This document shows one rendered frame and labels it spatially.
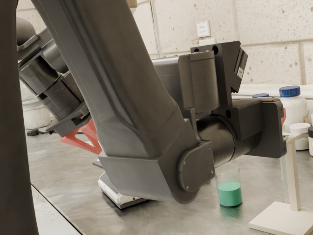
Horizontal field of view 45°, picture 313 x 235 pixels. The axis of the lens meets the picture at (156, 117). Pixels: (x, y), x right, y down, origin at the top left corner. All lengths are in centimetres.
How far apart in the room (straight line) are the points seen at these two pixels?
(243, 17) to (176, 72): 85
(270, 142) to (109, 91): 23
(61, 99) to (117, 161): 34
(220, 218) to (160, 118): 35
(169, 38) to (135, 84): 123
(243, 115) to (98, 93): 19
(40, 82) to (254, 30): 71
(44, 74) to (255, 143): 36
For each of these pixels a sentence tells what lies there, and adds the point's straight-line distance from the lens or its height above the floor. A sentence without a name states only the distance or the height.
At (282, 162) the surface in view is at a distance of 57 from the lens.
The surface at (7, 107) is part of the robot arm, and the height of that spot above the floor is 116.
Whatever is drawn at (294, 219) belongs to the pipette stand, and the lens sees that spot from 59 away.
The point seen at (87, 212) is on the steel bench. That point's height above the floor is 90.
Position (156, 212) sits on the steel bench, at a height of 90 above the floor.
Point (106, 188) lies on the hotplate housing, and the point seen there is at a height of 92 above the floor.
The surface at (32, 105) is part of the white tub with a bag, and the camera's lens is 170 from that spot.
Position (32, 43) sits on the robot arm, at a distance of 64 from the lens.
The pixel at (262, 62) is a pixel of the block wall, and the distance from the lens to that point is 116.
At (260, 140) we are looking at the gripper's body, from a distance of 46.
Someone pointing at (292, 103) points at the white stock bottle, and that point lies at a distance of 93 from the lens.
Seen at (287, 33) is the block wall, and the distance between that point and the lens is 109.
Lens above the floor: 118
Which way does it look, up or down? 11 degrees down
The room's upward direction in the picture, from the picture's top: 9 degrees counter-clockwise
